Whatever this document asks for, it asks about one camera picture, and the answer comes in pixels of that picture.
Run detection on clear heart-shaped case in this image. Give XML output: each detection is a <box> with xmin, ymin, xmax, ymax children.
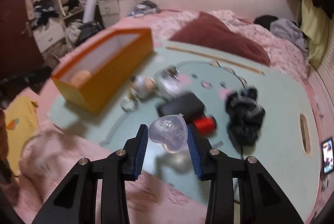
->
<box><xmin>148</xmin><ymin>114</ymin><xmax>188</xmax><ymax>154</ymax></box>

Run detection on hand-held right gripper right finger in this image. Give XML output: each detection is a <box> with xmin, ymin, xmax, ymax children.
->
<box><xmin>186</xmin><ymin>123</ymin><xmax>304</xmax><ymax>224</ymax></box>

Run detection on pink floral blanket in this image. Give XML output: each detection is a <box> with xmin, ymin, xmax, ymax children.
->
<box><xmin>151</xmin><ymin>10</ymin><xmax>309</xmax><ymax>82</ymax></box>

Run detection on white nightstand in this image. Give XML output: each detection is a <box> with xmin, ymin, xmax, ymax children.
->
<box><xmin>99</xmin><ymin>0</ymin><xmax>143</xmax><ymax>28</ymax></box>

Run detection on small white plush keychain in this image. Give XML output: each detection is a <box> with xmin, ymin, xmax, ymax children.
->
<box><xmin>130</xmin><ymin>75</ymin><xmax>157</xmax><ymax>100</ymax></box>

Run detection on thin black cable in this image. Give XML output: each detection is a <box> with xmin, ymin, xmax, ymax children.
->
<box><xmin>216</xmin><ymin>62</ymin><xmax>251</xmax><ymax>160</ymax></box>

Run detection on black rectangular box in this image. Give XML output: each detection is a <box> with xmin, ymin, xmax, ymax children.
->
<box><xmin>157</xmin><ymin>92</ymin><xmax>206</xmax><ymax>122</ymax></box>

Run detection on black clothing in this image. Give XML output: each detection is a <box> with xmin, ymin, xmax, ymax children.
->
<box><xmin>254</xmin><ymin>15</ymin><xmax>280</xmax><ymax>29</ymax></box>

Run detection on yellow carrot print cloth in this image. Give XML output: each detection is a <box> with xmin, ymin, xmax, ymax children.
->
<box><xmin>5</xmin><ymin>96</ymin><xmax>40</xmax><ymax>175</ymax></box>

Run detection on white paper roll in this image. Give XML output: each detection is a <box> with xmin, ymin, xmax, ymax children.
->
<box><xmin>83</xmin><ymin>0</ymin><xmax>100</xmax><ymax>24</ymax></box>

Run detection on blue and white clothes pile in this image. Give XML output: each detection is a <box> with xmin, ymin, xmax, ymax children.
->
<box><xmin>128</xmin><ymin>0</ymin><xmax>163</xmax><ymax>19</ymax></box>

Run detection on black bag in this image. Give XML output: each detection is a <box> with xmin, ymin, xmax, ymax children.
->
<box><xmin>78</xmin><ymin>21</ymin><xmax>105</xmax><ymax>42</ymax></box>

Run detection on yellow-green cloth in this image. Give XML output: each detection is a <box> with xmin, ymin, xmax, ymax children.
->
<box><xmin>300</xmin><ymin>0</ymin><xmax>331</xmax><ymax>68</ymax></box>

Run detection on grey clothing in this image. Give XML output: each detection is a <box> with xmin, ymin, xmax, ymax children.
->
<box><xmin>270</xmin><ymin>19</ymin><xmax>310</xmax><ymax>54</ymax></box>

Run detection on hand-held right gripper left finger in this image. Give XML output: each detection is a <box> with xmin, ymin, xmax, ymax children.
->
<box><xmin>31</xmin><ymin>123</ymin><xmax>149</xmax><ymax>224</ymax></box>

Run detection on mint cartoon lap desk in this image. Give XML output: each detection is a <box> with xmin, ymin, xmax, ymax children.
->
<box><xmin>47</xmin><ymin>39</ymin><xmax>322</xmax><ymax>224</ymax></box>

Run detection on bubble wrap ball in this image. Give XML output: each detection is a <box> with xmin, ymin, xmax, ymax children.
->
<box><xmin>157</xmin><ymin>65</ymin><xmax>189</xmax><ymax>97</ymax></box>

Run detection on small clear round container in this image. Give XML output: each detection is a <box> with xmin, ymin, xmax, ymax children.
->
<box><xmin>120</xmin><ymin>97</ymin><xmax>140</xmax><ymax>112</ymax></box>

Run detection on dark red door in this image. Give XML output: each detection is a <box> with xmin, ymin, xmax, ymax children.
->
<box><xmin>0</xmin><ymin>0</ymin><xmax>45</xmax><ymax>82</ymax></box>

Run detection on smartphone with lit screen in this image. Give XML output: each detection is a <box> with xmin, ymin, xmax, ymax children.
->
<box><xmin>320</xmin><ymin>137</ymin><xmax>334</xmax><ymax>175</ymax></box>

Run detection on brown bear plush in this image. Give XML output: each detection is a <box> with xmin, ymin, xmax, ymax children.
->
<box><xmin>69</xmin><ymin>70</ymin><xmax>94</xmax><ymax>89</ymax></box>

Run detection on red thread spool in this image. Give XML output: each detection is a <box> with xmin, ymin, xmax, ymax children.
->
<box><xmin>194</xmin><ymin>116</ymin><xmax>218</xmax><ymax>136</ymax></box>

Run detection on maroon pillow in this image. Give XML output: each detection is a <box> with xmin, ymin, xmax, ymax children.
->
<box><xmin>169</xmin><ymin>11</ymin><xmax>270</xmax><ymax>66</ymax></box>

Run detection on orange cardboard box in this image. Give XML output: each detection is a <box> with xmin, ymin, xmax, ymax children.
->
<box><xmin>51</xmin><ymin>27</ymin><xmax>153</xmax><ymax>115</ymax></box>

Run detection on black satin scrunchie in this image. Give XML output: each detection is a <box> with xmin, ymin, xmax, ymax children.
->
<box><xmin>225</xmin><ymin>86</ymin><xmax>266</xmax><ymax>147</ymax></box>

